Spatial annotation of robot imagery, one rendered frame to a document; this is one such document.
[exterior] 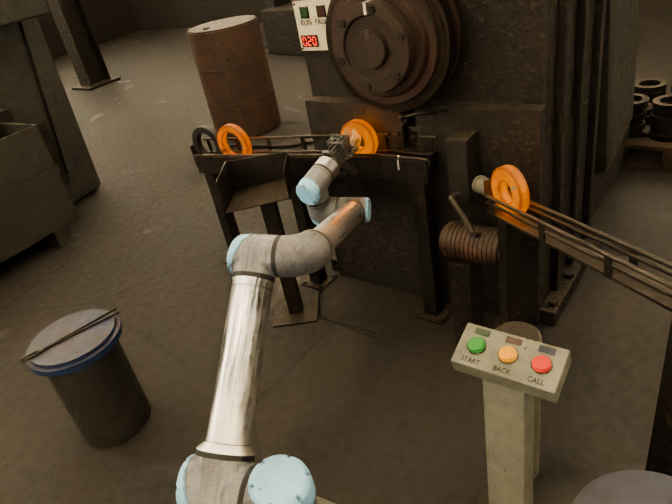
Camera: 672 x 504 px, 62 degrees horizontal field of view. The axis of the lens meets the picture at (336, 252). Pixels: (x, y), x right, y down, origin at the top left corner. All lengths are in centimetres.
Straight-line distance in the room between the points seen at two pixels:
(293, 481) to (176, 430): 91
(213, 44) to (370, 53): 293
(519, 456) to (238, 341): 75
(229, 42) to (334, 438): 340
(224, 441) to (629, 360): 144
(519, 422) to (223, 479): 71
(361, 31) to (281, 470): 131
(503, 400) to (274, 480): 56
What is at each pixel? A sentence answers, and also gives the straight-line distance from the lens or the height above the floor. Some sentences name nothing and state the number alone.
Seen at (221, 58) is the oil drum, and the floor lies 67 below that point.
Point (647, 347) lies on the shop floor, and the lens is 233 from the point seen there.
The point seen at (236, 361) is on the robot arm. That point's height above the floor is 58.
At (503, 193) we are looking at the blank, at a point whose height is 69.
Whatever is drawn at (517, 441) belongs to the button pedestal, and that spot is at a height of 37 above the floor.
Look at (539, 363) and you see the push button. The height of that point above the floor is 61.
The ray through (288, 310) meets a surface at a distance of 255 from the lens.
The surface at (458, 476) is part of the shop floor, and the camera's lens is 188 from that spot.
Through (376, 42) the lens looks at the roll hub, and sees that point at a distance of 188.
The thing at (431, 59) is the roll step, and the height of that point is 106.
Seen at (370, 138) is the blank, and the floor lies 76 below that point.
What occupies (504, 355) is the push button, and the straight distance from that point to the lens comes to 134.
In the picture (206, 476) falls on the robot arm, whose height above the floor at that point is 42.
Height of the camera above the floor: 152
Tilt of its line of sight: 31 degrees down
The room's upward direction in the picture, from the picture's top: 11 degrees counter-clockwise
